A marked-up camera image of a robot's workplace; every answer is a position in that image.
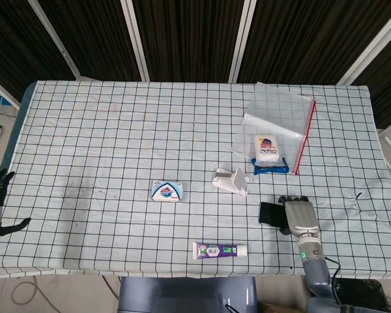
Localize purple toothpaste tube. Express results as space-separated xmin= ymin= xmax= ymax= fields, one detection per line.
xmin=192 ymin=241 xmax=248 ymax=261

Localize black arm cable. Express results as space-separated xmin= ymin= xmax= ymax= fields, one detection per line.
xmin=325 ymin=256 xmax=342 ymax=280

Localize blue snack packet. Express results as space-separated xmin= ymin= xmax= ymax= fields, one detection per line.
xmin=250 ymin=156 xmax=290 ymax=176

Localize grey floor cable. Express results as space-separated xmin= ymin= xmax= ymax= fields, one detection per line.
xmin=12 ymin=276 xmax=55 ymax=306

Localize black smartphone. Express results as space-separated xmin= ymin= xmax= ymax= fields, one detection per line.
xmin=259 ymin=201 xmax=289 ymax=228

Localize clear red-sealed zip bag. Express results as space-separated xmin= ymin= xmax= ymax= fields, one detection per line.
xmin=231 ymin=81 xmax=317 ymax=176

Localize blue table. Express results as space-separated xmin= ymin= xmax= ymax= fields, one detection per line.
xmin=5 ymin=81 xmax=36 ymax=173

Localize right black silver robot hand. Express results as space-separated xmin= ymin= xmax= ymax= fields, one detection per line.
xmin=278 ymin=195 xmax=321 ymax=237

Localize black bag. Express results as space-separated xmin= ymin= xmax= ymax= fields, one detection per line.
xmin=332 ymin=278 xmax=384 ymax=313

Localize white black checked tablecloth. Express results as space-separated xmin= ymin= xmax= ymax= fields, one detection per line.
xmin=0 ymin=80 xmax=391 ymax=280

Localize white blue soap box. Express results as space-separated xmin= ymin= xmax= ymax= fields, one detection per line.
xmin=149 ymin=180 xmax=184 ymax=203

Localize white phone stand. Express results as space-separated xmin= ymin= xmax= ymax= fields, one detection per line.
xmin=211 ymin=167 xmax=250 ymax=197

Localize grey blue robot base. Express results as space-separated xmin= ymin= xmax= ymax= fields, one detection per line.
xmin=118 ymin=276 xmax=258 ymax=313

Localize white partition frame post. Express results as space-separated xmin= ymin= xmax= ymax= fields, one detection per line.
xmin=229 ymin=0 xmax=257 ymax=83
xmin=120 ymin=0 xmax=150 ymax=82
xmin=27 ymin=0 xmax=83 ymax=80
xmin=337 ymin=12 xmax=391 ymax=85

